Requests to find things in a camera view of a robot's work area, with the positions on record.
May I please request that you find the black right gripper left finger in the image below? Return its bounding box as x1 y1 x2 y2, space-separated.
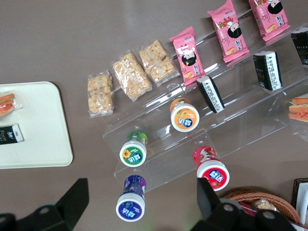
0 178 90 231

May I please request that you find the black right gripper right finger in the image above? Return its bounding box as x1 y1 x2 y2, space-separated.
190 177 297 231

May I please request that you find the green gum bottle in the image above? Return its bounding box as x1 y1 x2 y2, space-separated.
119 130 149 168

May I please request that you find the red gum bottle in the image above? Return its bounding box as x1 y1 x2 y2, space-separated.
192 145 231 192

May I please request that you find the blue gum bottle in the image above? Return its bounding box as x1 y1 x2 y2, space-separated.
115 175 147 222

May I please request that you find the white rectangular snack tray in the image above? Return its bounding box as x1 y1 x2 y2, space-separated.
291 178 308 226

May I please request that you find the cream plastic tray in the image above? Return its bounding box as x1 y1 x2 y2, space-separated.
0 81 74 169

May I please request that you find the orange gum bottle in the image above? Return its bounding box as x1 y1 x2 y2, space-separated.
169 97 200 133

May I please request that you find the dark red cookie box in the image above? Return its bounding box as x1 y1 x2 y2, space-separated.
238 201 258 215

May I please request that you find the rice crispy bar packet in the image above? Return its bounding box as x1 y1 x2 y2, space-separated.
254 198 278 213
87 70 115 118
111 50 153 102
139 39 180 87

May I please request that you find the wicker basket with snacks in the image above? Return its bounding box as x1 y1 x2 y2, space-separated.
223 190 303 226

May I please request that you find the clear acrylic step riser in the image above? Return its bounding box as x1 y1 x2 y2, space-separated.
101 9 308 193

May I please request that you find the black snack packet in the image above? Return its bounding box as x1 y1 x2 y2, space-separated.
252 51 283 91
196 75 226 114
290 26 308 65
0 124 25 146

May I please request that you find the wrapped triangle sandwich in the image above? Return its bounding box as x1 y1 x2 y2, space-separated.
287 96 308 142
0 92 24 117

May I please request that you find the pink cartoon snack packet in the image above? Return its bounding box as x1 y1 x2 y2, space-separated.
207 0 250 64
169 26 207 87
248 0 291 42

